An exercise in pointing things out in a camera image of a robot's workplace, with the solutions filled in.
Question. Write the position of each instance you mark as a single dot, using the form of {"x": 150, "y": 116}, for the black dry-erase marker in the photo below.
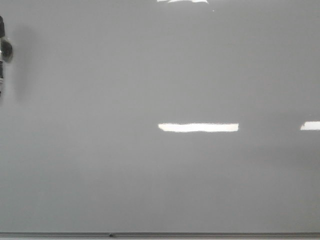
{"x": 6, "y": 52}

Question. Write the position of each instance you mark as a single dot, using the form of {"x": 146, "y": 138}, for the white whiteboard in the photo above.
{"x": 160, "y": 118}

